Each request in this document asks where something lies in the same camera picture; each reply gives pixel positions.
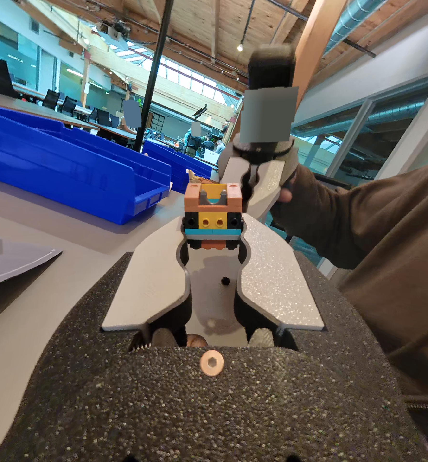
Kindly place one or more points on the brown teal toy brick model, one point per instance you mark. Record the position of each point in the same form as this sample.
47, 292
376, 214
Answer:
214, 231

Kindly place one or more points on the person's brown jacket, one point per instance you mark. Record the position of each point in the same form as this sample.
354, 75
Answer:
398, 325

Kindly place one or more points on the silver air duct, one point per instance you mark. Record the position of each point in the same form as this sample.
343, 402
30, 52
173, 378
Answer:
351, 18

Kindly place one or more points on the tan toy figure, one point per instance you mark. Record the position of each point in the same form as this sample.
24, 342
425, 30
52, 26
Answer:
196, 177

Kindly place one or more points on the black music stand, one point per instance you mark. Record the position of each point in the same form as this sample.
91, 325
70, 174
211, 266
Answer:
200, 110

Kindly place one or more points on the wooden post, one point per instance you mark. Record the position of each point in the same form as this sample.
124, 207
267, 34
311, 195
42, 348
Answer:
311, 43

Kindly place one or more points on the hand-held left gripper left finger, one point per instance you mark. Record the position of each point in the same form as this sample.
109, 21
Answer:
152, 281

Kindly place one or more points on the grey desk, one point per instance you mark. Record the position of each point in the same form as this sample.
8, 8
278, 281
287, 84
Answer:
73, 270

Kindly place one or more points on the long grey table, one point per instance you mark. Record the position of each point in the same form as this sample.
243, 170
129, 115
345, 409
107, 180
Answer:
37, 108

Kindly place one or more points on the grey instruction booklet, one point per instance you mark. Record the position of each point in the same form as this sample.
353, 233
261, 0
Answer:
11, 260

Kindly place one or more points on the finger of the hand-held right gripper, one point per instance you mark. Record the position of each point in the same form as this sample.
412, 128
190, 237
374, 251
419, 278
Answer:
268, 184
232, 169

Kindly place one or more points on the person's right hand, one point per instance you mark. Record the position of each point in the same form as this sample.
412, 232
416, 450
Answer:
286, 195

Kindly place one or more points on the black stand pole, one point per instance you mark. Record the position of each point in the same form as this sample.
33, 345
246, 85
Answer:
156, 72

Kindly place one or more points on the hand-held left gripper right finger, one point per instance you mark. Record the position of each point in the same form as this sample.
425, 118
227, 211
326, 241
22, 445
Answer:
275, 281

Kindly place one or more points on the blue storage bin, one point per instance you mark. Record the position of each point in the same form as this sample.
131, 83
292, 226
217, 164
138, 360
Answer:
177, 162
55, 169

